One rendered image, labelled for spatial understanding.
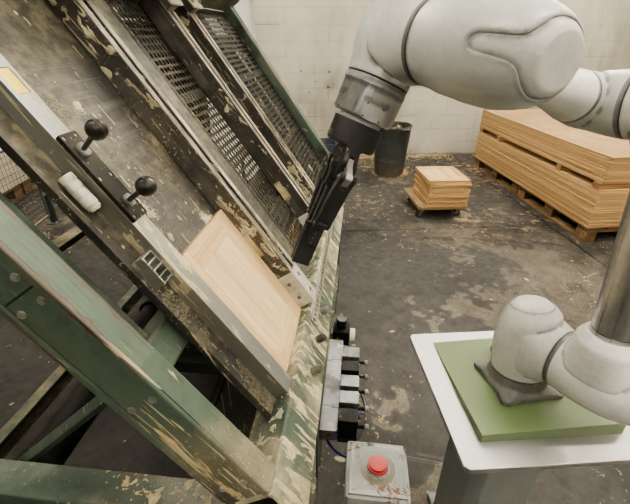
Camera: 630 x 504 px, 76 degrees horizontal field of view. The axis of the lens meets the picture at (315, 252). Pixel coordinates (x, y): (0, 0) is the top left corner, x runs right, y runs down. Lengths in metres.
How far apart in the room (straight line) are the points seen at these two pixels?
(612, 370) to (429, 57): 0.82
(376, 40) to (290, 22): 5.67
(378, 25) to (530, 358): 0.91
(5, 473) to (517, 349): 1.27
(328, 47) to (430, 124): 1.91
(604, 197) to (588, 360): 3.26
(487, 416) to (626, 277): 0.49
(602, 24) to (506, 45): 7.22
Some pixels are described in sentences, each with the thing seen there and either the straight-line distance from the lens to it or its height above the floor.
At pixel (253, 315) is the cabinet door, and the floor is 1.02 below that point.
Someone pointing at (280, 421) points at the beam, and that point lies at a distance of 0.99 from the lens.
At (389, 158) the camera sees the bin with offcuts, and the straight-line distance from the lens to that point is 5.46.
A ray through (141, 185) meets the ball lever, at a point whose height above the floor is 1.44.
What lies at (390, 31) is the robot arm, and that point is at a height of 1.67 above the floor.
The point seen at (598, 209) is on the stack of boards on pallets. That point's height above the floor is 0.33.
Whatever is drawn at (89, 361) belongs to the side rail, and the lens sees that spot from 0.76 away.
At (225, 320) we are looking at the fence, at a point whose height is 1.10.
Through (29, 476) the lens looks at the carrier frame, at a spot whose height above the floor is 0.79.
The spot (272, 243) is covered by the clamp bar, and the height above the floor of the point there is 1.11.
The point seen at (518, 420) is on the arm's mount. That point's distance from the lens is 1.26.
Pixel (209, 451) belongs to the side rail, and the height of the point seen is 1.01.
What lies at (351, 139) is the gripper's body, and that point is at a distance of 0.58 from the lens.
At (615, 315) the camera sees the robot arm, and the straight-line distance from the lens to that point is 1.08.
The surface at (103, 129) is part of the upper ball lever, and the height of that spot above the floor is 1.53.
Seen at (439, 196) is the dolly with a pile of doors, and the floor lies 0.25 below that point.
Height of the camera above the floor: 1.67
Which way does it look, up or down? 28 degrees down
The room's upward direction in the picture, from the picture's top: straight up
